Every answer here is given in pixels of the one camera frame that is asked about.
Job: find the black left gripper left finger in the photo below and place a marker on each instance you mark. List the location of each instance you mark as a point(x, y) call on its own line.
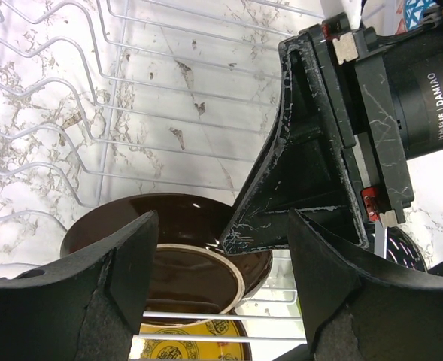
point(85, 306)

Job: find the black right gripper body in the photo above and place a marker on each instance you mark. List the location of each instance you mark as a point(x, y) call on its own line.
point(393, 88)

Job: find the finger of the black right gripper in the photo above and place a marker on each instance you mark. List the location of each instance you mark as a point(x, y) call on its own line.
point(307, 161)

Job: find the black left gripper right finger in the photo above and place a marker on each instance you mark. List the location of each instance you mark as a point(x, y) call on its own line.
point(375, 308)

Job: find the plain black plate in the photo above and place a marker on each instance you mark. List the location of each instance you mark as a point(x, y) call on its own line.
point(402, 250)

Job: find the blue patterned bowl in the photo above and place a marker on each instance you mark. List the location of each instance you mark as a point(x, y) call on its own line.
point(409, 13)

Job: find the yellow patterned black plate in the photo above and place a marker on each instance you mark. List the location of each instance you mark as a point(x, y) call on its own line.
point(183, 336)

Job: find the lime green plate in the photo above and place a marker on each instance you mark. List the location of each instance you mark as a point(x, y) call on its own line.
point(298, 305)

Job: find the clear wire dish rack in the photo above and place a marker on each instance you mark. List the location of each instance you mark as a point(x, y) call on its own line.
point(105, 99)

